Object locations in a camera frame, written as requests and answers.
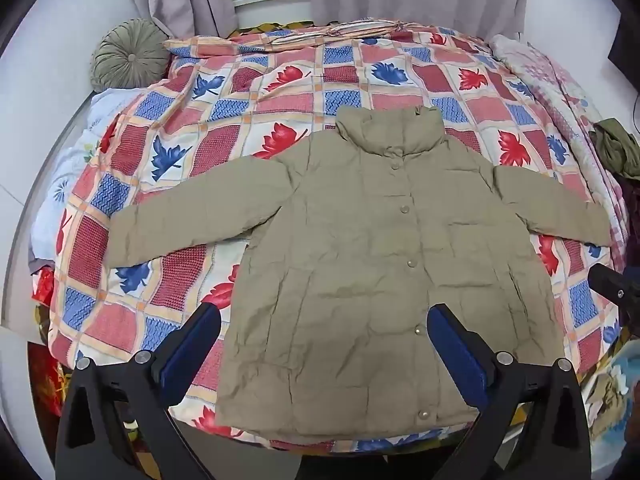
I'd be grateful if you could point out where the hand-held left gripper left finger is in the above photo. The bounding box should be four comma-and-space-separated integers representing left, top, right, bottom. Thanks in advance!
55, 302, 223, 480

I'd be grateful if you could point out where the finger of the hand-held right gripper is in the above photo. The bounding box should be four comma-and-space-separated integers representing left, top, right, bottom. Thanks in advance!
587, 262, 640, 311

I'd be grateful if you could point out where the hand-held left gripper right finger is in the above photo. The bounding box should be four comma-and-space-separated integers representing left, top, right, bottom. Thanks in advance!
427, 302, 593, 480

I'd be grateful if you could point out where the khaki padded jacket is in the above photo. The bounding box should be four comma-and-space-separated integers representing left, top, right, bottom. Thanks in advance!
103, 106, 613, 445

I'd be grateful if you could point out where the dark purple garment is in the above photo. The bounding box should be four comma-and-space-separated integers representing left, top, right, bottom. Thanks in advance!
612, 172, 640, 221

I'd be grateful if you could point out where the floral printed bag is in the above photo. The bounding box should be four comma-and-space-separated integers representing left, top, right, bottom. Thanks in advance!
580, 345, 637, 441

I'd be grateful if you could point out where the olive green garment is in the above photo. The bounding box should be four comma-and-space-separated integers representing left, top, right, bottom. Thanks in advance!
590, 117, 640, 178

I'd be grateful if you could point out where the red floral cloth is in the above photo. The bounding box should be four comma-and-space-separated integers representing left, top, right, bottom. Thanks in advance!
27, 342, 141, 443

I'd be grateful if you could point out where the leaf-patterned checked quilt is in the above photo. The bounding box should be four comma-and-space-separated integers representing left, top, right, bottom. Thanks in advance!
32, 22, 626, 456

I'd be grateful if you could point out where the pink floral blanket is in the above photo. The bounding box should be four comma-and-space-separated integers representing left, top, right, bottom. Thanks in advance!
490, 34, 631, 271

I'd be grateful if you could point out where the light blue floral sheet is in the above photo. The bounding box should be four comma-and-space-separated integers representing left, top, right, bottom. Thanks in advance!
30, 87, 151, 266

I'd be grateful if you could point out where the round green pleated cushion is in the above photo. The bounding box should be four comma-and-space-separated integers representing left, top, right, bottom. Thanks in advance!
90, 19, 173, 91

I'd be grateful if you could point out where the striped folded cloth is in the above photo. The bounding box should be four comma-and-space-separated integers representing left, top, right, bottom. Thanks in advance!
260, 19, 416, 52

